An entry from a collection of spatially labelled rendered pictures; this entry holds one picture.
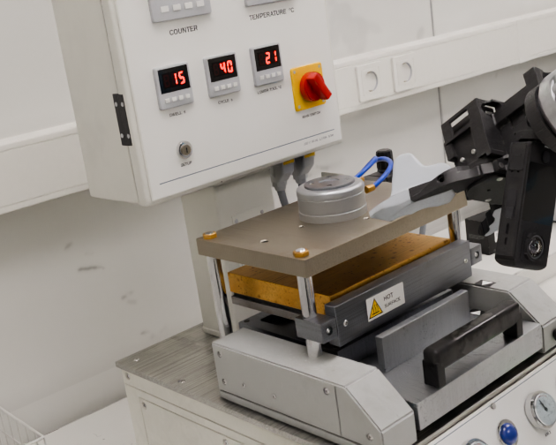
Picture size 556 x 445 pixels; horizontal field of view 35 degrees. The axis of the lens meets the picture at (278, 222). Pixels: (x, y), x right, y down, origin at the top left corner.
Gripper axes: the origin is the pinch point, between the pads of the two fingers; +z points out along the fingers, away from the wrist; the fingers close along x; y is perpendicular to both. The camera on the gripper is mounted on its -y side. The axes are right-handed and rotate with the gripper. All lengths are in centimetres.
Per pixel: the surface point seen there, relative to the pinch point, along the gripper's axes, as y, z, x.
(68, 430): -2, 73, 14
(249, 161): 17.7, 19.0, 8.4
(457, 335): -11.1, 0.9, -1.8
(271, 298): -1.8, 16.4, 9.7
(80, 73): 26.3, 20.0, 29.5
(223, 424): -13.1, 27.1, 11.5
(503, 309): -7.8, 0.6, -9.1
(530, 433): -19.9, 5.3, -13.6
